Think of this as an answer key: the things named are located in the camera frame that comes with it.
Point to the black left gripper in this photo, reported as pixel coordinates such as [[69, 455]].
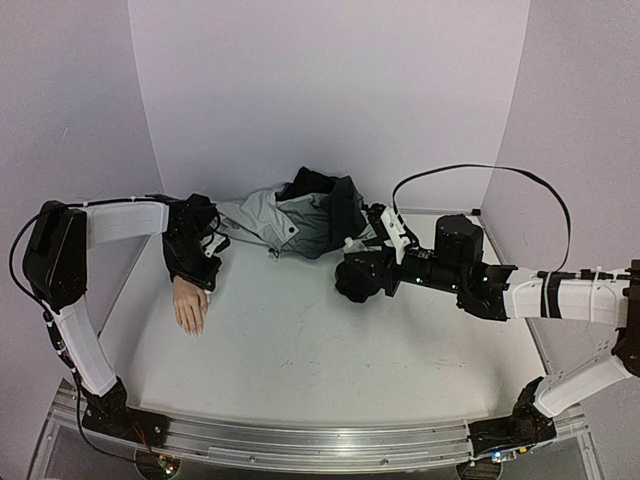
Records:
[[205, 278]]

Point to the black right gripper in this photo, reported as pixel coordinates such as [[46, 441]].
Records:
[[375, 220]]

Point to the clear nail polish bottle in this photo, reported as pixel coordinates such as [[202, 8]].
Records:
[[352, 246]]

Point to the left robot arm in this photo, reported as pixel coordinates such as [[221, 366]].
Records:
[[55, 265]]

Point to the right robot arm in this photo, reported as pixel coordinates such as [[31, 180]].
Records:
[[502, 292]]

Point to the mannequin hand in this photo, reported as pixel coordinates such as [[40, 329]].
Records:
[[190, 306]]

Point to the grey and black jacket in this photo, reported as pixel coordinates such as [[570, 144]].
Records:
[[310, 216]]

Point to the small green circuit board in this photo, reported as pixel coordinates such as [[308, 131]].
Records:
[[156, 466]]

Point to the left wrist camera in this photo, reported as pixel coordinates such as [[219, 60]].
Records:
[[216, 245]]

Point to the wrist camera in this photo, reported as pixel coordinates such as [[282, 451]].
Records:
[[391, 230], [216, 245]]

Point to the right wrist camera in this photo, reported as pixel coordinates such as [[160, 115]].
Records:
[[391, 230]]

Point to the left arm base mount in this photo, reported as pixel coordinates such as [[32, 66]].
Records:
[[110, 415]]

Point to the aluminium table front rail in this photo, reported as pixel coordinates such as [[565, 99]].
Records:
[[318, 448]]

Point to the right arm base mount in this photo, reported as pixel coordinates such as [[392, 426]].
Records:
[[524, 427]]

